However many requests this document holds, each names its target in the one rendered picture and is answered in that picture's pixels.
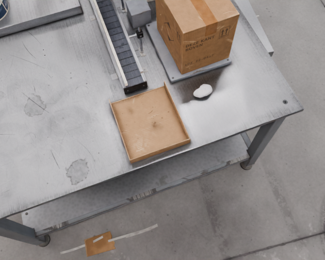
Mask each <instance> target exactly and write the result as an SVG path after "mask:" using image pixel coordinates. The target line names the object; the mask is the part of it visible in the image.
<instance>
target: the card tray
mask: <svg viewBox="0 0 325 260"><path fill-rule="evenodd" d="M109 102H110V99H109ZM110 105H111V108H112V111H113V114H114V117H115V120H116V123H117V126H118V128H119V131H120V134H121V137H122V140H123V143H124V146H125V149H126V152H127V155H128V157H129V160H130V163H131V164H132V163H135V162H137V161H140V160H143V159H146V158H148V157H151V156H154V155H157V154H160V153H162V152H165V151H168V150H171V149H174V148H177V147H180V146H182V145H185V144H188V143H190V136H189V134H188V132H187V130H186V128H185V125H184V123H183V120H182V118H181V116H180V114H179V111H178V109H177V107H176V105H175V103H174V100H173V98H172V96H171V94H170V91H169V89H168V87H167V85H166V82H165V81H164V86H162V87H159V88H156V89H153V90H149V91H146V92H143V93H140V94H137V95H134V96H131V97H128V98H125V99H122V100H119V101H116V102H113V103H111V102H110Z"/></svg>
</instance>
